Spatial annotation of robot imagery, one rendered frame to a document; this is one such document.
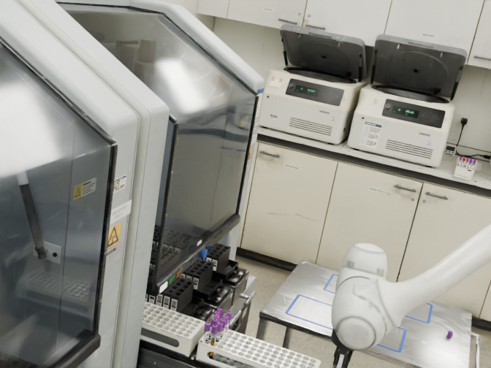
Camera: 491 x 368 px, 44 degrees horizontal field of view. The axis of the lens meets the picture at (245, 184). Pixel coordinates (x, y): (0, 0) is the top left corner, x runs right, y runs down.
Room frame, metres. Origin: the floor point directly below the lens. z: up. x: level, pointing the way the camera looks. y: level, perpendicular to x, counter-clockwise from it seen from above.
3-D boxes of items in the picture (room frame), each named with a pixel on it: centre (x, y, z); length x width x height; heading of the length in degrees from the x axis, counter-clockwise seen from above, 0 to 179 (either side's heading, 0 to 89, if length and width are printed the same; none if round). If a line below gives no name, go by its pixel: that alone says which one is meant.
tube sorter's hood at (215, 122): (1.68, 0.33, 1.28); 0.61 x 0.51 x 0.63; 164
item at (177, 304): (1.54, 0.12, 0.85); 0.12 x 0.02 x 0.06; 164
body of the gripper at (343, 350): (1.26, -0.30, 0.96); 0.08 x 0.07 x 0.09; 164
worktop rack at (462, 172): (3.48, -1.26, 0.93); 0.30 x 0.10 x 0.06; 158
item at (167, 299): (1.55, 0.14, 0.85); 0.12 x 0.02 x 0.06; 164
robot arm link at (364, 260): (1.25, -0.30, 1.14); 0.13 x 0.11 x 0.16; 170
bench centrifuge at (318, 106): (3.96, -0.34, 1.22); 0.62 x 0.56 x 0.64; 162
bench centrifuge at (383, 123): (3.80, -0.91, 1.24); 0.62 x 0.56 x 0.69; 164
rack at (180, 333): (1.41, 0.20, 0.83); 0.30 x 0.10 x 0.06; 74
